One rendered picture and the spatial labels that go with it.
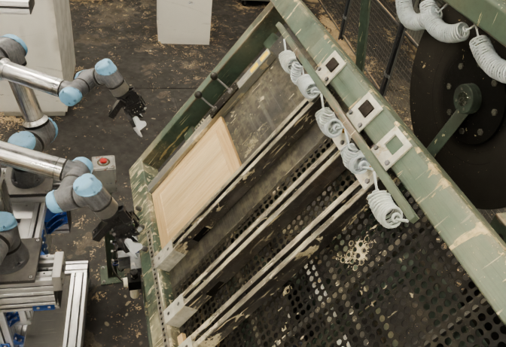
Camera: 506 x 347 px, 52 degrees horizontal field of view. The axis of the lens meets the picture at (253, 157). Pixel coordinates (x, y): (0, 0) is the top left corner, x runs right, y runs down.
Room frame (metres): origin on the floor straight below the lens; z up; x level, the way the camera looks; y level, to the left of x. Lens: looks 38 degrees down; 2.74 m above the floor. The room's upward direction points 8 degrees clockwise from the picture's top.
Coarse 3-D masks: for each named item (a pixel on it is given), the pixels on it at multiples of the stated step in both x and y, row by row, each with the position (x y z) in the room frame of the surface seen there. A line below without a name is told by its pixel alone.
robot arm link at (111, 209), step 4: (112, 200) 1.20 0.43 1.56; (112, 204) 1.19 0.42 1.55; (116, 204) 1.20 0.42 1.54; (108, 208) 1.17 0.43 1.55; (112, 208) 1.18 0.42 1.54; (116, 208) 1.19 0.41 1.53; (96, 212) 1.16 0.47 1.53; (100, 212) 1.16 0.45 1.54; (104, 212) 1.16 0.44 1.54; (108, 212) 1.17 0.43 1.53; (112, 212) 1.17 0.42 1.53; (100, 216) 1.16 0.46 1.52; (104, 216) 1.16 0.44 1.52; (108, 216) 1.16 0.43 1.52
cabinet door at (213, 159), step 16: (224, 128) 1.98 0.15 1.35; (208, 144) 1.97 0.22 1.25; (224, 144) 1.89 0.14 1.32; (192, 160) 1.95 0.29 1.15; (208, 160) 1.88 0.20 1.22; (224, 160) 1.81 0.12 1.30; (176, 176) 1.94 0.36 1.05; (192, 176) 1.86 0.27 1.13; (208, 176) 1.79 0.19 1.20; (224, 176) 1.73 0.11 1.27; (160, 192) 1.92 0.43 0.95; (176, 192) 1.85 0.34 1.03; (192, 192) 1.78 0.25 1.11; (208, 192) 1.71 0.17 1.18; (160, 208) 1.83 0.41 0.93; (176, 208) 1.76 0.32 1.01; (192, 208) 1.69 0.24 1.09; (160, 224) 1.73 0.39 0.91; (176, 224) 1.67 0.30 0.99; (160, 240) 1.65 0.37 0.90
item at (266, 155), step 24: (336, 72) 1.67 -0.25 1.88; (336, 96) 1.69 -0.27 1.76; (288, 120) 1.68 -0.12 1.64; (312, 120) 1.67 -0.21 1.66; (264, 144) 1.65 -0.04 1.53; (288, 144) 1.64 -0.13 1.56; (240, 168) 1.63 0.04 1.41; (264, 168) 1.61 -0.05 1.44; (216, 192) 1.61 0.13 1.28; (240, 192) 1.58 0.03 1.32; (216, 216) 1.55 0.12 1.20; (192, 240) 1.52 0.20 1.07; (168, 264) 1.48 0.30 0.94
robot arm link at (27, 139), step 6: (24, 132) 1.83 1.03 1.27; (30, 132) 1.83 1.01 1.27; (12, 138) 1.78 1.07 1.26; (18, 138) 1.79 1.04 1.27; (24, 138) 1.79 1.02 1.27; (30, 138) 1.80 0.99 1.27; (36, 138) 1.83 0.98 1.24; (18, 144) 1.76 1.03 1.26; (24, 144) 1.76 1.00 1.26; (30, 144) 1.77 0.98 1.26; (36, 144) 1.81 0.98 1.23; (42, 144) 1.84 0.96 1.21; (36, 150) 1.79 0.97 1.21; (42, 150) 1.84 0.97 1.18
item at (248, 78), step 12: (264, 60) 2.14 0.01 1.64; (252, 72) 2.12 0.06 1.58; (240, 84) 2.12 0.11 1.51; (240, 96) 2.10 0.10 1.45; (228, 108) 2.08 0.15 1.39; (204, 120) 2.09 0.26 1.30; (204, 132) 2.05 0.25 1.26; (192, 144) 2.03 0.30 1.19; (180, 156) 2.01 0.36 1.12; (168, 168) 1.99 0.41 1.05; (156, 180) 1.98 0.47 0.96
